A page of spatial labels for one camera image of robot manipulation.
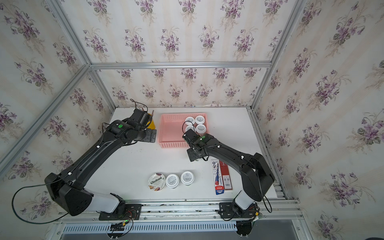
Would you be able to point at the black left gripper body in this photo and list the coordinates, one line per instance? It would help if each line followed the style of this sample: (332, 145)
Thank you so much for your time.
(146, 135)

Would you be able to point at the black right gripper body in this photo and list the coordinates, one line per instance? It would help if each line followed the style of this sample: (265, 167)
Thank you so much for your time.
(191, 154)

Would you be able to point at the white yogurt cup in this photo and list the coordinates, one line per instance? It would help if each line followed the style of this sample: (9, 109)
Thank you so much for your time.
(190, 121)
(200, 120)
(190, 127)
(172, 181)
(201, 129)
(187, 178)

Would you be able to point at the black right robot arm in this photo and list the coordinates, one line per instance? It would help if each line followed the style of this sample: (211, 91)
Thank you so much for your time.
(256, 175)

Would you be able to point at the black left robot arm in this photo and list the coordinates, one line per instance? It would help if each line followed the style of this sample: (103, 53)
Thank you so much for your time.
(67, 189)

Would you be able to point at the pink plastic basket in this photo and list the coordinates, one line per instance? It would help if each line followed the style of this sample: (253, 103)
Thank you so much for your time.
(172, 128)

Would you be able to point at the Chobani yogurt cup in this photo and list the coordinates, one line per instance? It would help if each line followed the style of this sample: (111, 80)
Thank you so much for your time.
(156, 182)

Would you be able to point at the yellow metal pencil cup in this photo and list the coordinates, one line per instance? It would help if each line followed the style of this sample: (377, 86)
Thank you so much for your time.
(152, 125)

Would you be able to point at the red pencil box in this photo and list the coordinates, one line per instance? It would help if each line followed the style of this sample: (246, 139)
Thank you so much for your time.
(224, 168)

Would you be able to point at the small circuit board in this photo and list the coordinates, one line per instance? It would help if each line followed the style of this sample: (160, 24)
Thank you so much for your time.
(117, 227)

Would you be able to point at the white ventilation grille strip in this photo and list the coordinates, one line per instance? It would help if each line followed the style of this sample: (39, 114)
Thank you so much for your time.
(160, 227)

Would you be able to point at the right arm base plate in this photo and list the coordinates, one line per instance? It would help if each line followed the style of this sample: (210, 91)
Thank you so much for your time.
(229, 211)

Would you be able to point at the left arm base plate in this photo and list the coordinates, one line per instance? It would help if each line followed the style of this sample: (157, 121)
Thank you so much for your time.
(126, 212)

